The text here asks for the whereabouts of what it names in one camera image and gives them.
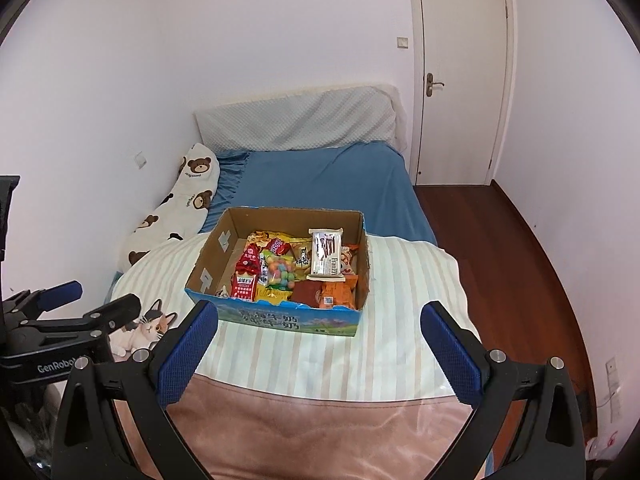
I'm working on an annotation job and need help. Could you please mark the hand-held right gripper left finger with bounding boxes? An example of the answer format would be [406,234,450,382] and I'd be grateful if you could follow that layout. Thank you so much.
[52,300,219,480]

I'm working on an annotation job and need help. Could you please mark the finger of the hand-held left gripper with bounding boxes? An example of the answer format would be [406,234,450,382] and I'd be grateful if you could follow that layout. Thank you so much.
[10,293,142,356]
[0,280,83,321]

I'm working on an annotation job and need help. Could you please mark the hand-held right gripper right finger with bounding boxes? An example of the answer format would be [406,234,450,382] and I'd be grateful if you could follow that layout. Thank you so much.
[420,301,587,480]

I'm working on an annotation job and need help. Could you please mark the red snack packet white label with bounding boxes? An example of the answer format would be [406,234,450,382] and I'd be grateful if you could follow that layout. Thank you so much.
[230,272,259,302]

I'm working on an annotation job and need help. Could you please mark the cardboard box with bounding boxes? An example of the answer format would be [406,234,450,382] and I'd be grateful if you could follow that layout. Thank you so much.
[184,206,372,339]

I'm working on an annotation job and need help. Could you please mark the colourful candy bag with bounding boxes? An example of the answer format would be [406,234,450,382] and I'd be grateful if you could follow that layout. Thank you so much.
[262,252,297,291]

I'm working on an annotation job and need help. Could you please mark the brown snack packet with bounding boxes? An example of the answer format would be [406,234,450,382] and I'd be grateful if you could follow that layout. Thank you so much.
[289,280,326,308]

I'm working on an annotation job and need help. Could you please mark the orange yellow noodle snack packet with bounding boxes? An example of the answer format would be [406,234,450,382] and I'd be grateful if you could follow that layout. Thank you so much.
[247,230,286,247]

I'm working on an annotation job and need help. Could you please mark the orange panda snack packet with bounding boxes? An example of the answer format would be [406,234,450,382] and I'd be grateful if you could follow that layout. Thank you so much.
[340,244,361,276]

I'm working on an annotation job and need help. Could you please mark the yellow biscuit packet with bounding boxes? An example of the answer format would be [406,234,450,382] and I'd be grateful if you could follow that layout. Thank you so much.
[290,240,314,281]

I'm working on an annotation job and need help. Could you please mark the white chocolate stick packet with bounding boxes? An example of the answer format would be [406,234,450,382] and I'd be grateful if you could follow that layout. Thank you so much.
[306,227,347,281]

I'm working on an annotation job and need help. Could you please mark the cat plush toy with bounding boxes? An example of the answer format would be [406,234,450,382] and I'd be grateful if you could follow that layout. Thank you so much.
[109,299,180,361]

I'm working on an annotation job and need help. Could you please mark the cream striped blanket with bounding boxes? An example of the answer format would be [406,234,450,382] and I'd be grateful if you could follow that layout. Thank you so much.
[112,232,483,403]

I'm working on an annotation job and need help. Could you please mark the bear print bolster pillow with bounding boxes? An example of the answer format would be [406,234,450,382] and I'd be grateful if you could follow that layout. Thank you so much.
[120,142,222,268]

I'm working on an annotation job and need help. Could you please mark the pink blanket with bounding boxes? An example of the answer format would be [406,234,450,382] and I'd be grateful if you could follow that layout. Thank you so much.
[112,372,481,480]

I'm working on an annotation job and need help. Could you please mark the blue bedsheet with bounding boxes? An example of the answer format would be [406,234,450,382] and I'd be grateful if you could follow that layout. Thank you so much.
[102,141,438,306]

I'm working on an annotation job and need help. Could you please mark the white textured pillow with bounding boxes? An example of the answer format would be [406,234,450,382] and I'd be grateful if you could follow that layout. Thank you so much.
[194,84,403,153]

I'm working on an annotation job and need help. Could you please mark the white door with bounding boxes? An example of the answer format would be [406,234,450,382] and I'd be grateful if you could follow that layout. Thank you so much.
[406,0,516,187]

